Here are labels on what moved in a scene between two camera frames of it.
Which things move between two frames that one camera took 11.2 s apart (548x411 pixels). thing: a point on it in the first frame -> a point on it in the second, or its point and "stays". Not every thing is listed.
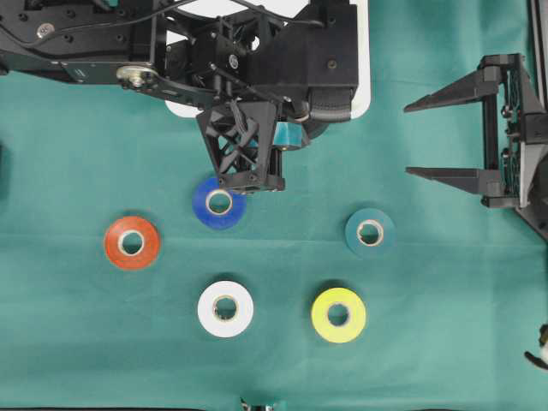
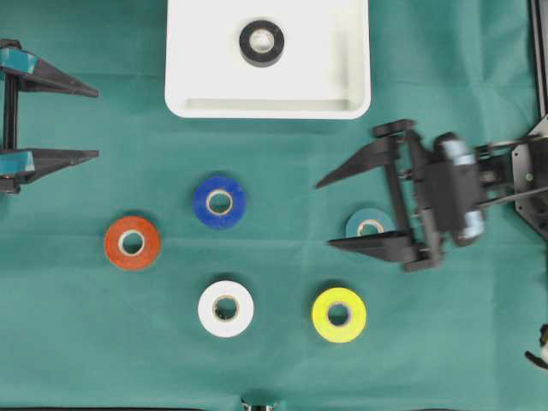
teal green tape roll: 370,233 stays
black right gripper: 515,128 -> 435,190
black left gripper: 247,128 -> 32,72
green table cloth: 133,277 stays
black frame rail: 538,19 stays
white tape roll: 207,309 stays
